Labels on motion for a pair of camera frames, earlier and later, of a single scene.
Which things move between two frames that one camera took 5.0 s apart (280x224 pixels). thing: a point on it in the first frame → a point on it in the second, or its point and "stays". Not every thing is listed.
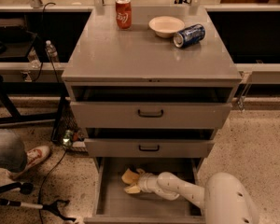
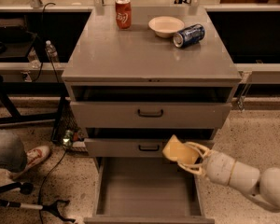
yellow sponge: [130, 176] → [175, 149]
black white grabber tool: [25, 189] stays
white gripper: [143, 181] → [219, 167]
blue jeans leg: [7, 150] stays
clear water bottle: [51, 51] stays
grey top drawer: [150, 106] stays
